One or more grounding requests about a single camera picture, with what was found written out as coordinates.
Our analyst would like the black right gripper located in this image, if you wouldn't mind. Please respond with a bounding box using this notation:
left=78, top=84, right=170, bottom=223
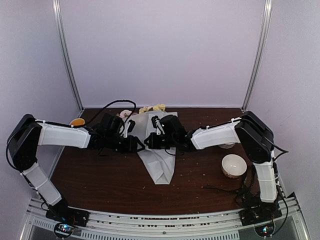
left=145, top=132, right=178, bottom=149

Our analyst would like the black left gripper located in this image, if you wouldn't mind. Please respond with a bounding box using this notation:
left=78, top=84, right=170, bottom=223
left=105, top=132, right=146, bottom=154

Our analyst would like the white wrapping paper sheet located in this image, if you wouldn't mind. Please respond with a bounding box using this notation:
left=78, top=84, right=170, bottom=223
left=129, top=110, right=178, bottom=185

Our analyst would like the pink flower stem two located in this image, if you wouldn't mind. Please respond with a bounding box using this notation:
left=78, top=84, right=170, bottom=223
left=119, top=109, right=132, bottom=119

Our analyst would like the large yellow flower bunch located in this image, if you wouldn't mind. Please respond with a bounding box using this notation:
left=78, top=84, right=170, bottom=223
left=138, top=103, right=166, bottom=114

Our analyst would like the black strap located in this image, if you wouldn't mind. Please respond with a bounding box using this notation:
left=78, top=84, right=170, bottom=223
left=202, top=164, right=257, bottom=201

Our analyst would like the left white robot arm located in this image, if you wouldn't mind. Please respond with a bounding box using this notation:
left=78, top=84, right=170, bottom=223
left=5, top=113, right=145, bottom=222

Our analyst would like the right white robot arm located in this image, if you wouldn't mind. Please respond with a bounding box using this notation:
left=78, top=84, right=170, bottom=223
left=144, top=111, right=278, bottom=221

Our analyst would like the patterned white mug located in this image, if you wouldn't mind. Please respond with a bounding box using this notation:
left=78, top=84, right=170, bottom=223
left=69, top=118, right=86, bottom=127

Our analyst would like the white scalloped bowl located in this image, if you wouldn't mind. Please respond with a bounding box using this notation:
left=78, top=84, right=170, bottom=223
left=219, top=143, right=235, bottom=149

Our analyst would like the plain white round bowl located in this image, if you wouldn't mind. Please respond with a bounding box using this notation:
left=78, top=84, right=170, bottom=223
left=221, top=154, right=248, bottom=179

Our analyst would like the aluminium front rail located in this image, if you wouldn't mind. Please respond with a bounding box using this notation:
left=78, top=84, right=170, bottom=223
left=21, top=194, right=311, bottom=240

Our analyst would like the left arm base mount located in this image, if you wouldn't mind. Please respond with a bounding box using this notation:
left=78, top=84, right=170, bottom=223
left=44, top=197, right=90, bottom=240

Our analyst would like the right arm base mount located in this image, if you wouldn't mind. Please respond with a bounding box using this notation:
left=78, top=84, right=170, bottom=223
left=234, top=191, right=283, bottom=239

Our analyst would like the left aluminium corner post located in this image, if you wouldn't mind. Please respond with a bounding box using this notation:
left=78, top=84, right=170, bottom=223
left=52, top=0, right=84, bottom=112

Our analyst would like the aluminium corner post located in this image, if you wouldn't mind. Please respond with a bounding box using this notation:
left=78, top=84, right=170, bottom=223
left=52, top=0, right=84, bottom=112
left=241, top=0, right=273, bottom=112

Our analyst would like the right aluminium corner post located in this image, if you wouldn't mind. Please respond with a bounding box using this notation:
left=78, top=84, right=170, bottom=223
left=241, top=0, right=273, bottom=112

